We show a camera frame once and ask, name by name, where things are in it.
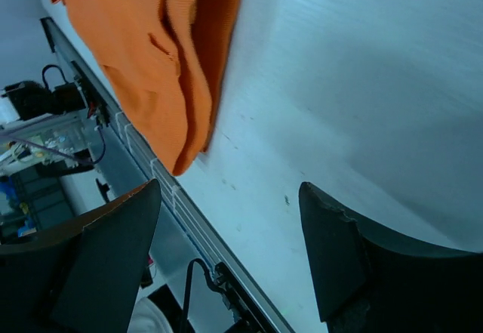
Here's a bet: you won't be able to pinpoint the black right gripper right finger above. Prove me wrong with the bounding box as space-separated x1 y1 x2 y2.
299 182 482 332

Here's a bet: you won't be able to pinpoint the aluminium frame rail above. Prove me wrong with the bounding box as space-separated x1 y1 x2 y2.
41 17 255 332

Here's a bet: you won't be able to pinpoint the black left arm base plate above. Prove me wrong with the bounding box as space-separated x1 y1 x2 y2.
1 64 109 127

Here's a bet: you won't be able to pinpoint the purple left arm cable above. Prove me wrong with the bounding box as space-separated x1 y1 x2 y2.
0 131 95 168

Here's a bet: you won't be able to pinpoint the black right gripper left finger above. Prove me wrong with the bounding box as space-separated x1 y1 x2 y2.
1 179 162 332

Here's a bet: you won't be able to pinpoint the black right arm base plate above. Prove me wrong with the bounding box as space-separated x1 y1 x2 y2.
214 262 294 332

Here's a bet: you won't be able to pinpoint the orange trousers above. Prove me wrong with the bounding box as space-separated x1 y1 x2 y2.
51 0 241 176

